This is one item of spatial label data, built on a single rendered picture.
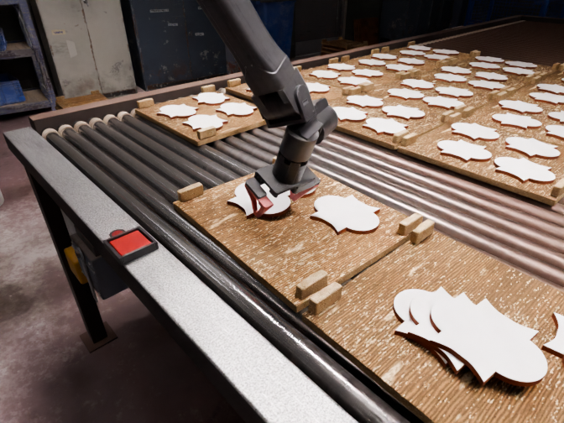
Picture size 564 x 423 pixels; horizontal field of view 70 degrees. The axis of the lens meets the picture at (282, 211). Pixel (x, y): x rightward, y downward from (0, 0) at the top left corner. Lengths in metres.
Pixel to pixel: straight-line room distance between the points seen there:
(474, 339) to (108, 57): 4.86
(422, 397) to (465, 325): 0.12
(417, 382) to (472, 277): 0.25
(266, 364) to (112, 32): 4.74
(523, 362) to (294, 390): 0.29
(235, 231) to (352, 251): 0.23
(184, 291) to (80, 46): 4.48
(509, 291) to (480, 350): 0.18
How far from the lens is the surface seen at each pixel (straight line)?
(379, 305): 0.65
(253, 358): 0.60
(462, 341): 0.60
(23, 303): 2.31
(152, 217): 0.90
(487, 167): 1.16
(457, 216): 0.95
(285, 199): 0.85
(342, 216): 0.82
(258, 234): 0.78
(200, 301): 0.68
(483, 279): 0.76
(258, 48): 0.62
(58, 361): 1.97
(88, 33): 5.06
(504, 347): 0.62
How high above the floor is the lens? 1.39
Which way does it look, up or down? 32 degrees down
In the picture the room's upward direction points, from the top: straight up
